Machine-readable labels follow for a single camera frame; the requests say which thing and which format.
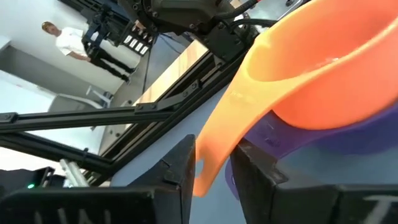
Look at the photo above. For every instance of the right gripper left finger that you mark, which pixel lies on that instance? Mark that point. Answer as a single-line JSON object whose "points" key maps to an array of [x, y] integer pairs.
{"points": [[161, 193]]}

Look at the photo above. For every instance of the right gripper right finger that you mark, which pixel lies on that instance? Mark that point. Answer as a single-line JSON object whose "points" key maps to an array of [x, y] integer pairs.
{"points": [[280, 202]]}

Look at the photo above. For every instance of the purple measuring cup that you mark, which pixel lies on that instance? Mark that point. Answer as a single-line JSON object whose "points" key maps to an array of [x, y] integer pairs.
{"points": [[342, 140]]}

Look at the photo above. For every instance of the orange measuring cup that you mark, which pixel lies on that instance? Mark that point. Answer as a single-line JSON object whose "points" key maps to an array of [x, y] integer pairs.
{"points": [[311, 62]]}

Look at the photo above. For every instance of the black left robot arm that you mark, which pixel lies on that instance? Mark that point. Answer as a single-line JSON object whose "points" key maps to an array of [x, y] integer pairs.
{"points": [[186, 12]]}

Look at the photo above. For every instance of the silver metal tube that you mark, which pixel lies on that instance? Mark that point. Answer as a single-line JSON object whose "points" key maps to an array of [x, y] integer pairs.
{"points": [[73, 174]]}

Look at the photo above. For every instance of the white table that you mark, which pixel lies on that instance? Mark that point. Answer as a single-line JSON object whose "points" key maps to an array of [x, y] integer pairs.
{"points": [[18, 82]]}

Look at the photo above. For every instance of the person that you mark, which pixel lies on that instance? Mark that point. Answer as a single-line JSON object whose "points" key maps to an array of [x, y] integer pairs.
{"points": [[70, 40]]}

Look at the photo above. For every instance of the black equipment rack with labels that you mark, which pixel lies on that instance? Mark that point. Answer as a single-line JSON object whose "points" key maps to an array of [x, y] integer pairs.
{"points": [[105, 25]]}

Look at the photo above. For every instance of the black aluminium table frame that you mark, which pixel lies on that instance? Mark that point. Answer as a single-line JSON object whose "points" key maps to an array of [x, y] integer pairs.
{"points": [[93, 113]]}

